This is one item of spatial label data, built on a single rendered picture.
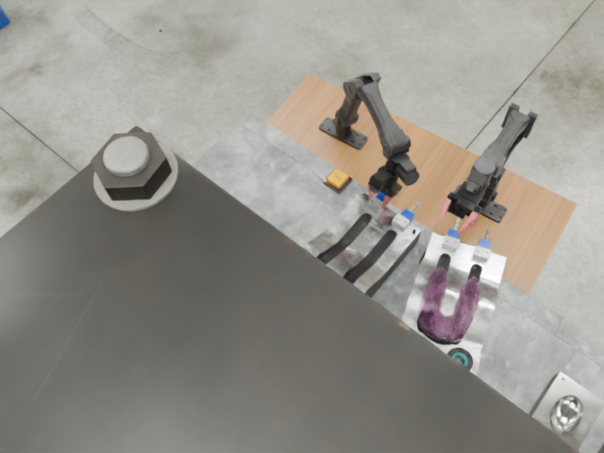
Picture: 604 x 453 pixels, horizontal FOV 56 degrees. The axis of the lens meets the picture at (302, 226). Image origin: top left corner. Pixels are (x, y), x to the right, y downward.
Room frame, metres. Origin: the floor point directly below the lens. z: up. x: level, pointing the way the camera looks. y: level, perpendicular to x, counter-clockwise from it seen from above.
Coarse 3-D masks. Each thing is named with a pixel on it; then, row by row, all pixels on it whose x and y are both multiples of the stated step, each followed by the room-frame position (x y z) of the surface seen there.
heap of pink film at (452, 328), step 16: (432, 272) 0.75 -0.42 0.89; (432, 288) 0.68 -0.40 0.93; (464, 288) 0.68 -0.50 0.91; (432, 304) 0.64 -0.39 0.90; (464, 304) 0.63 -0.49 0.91; (432, 320) 0.58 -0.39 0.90; (448, 320) 0.58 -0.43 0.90; (464, 320) 0.58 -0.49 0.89; (432, 336) 0.54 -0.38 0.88; (448, 336) 0.53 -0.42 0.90; (464, 336) 0.53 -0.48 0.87
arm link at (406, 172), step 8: (408, 136) 1.12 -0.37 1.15; (384, 144) 1.10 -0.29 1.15; (384, 152) 1.09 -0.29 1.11; (400, 152) 1.09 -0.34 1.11; (400, 160) 1.06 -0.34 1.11; (408, 160) 1.05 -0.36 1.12; (400, 168) 1.04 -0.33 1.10; (408, 168) 1.01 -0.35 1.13; (400, 176) 1.01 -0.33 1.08; (408, 176) 1.00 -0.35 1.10; (416, 176) 1.01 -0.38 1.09; (408, 184) 0.99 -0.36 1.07
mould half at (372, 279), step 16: (352, 208) 1.03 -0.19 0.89; (336, 224) 0.97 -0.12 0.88; (352, 224) 0.96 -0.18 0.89; (368, 224) 0.96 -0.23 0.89; (384, 224) 0.95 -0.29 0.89; (320, 240) 0.90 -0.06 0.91; (336, 240) 0.90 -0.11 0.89; (368, 240) 0.90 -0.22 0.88; (400, 240) 0.88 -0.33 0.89; (416, 240) 0.90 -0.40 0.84; (336, 256) 0.83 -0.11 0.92; (352, 256) 0.83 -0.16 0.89; (384, 256) 0.83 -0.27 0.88; (400, 256) 0.83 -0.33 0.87; (368, 272) 0.77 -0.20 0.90; (384, 272) 0.77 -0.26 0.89; (368, 288) 0.70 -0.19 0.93
